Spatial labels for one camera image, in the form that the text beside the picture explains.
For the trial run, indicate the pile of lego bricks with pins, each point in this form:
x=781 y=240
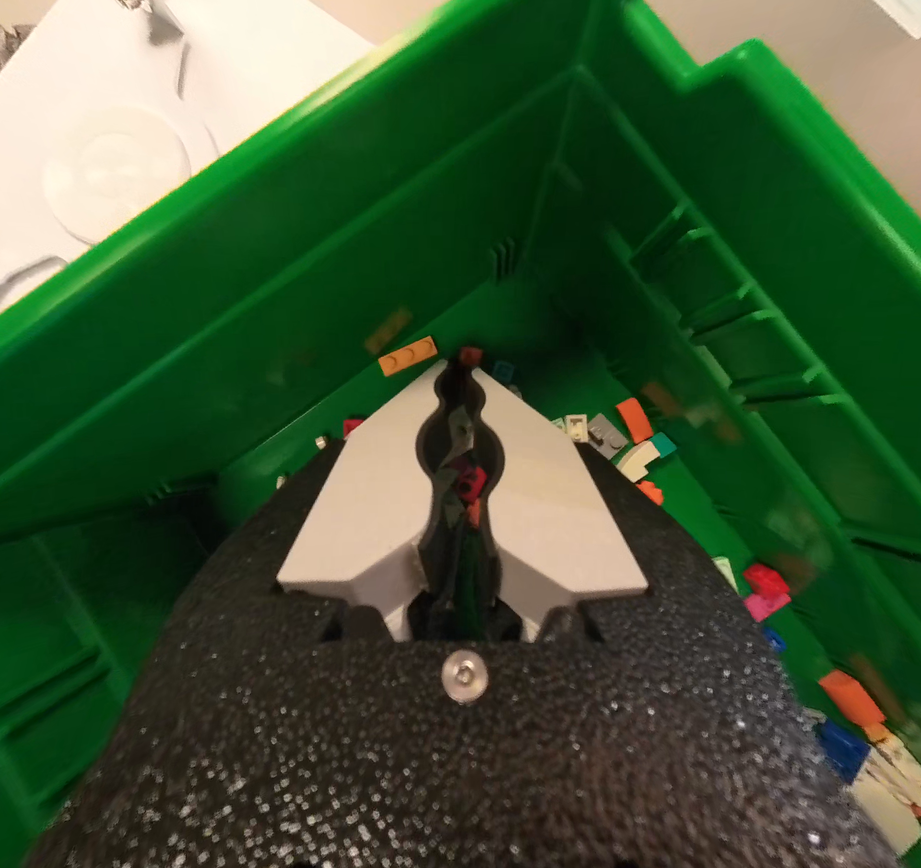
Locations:
x=633 y=418

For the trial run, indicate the white stand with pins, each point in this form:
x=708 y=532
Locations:
x=144 y=91

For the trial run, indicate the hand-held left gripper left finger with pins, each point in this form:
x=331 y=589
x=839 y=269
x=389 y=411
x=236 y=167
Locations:
x=352 y=515

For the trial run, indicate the green plastic bin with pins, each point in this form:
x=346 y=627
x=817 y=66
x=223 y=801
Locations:
x=360 y=235

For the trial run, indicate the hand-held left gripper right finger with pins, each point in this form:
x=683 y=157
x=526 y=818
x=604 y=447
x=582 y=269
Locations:
x=568 y=515

